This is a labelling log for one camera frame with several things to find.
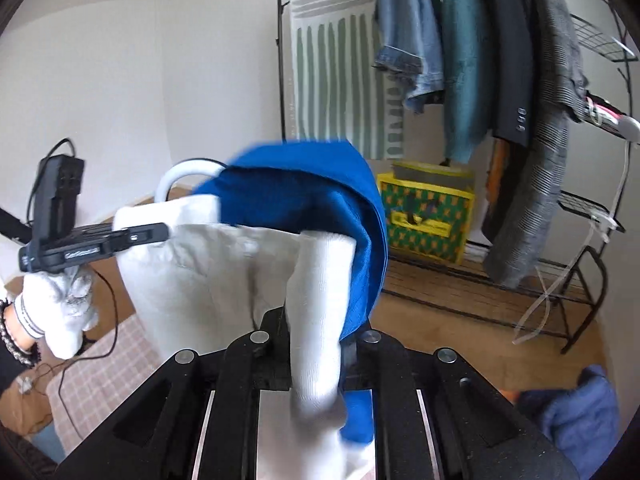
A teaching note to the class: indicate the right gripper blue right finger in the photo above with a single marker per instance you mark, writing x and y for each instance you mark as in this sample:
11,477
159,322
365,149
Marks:
356,361

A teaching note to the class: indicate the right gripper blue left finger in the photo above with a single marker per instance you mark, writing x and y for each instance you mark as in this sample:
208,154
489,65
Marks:
274,358

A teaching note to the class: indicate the white blue KEBER jacket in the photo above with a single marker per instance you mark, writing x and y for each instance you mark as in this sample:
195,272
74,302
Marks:
297,226

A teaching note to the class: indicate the black metal clothes rack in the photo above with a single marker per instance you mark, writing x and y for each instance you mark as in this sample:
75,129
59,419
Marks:
574,288

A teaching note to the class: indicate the left white gloved hand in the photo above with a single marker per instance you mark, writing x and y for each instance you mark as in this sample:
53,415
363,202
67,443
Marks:
54,307

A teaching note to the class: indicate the yellow green crate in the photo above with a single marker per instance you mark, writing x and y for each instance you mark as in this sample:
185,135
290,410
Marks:
428,209

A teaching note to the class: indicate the folded navy puffer jacket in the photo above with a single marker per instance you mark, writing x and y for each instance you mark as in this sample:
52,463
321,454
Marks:
581,422

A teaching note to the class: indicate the green striped white cloth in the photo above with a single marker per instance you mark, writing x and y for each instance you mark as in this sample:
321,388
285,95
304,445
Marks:
338,93

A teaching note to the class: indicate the teal green shirt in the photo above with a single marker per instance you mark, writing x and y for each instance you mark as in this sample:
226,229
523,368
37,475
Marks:
465,43

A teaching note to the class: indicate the grey plaid coat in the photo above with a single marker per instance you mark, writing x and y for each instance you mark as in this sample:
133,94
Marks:
524,182

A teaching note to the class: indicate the white garment steamer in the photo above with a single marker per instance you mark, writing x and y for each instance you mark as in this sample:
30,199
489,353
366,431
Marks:
602,115

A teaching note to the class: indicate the blue denim jacket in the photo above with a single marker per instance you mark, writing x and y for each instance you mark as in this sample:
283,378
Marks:
411,50

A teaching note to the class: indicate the black blazer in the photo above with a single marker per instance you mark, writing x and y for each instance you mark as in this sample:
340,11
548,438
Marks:
514,63

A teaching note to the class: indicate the white ring light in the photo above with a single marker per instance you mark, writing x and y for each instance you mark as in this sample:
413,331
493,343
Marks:
196,170

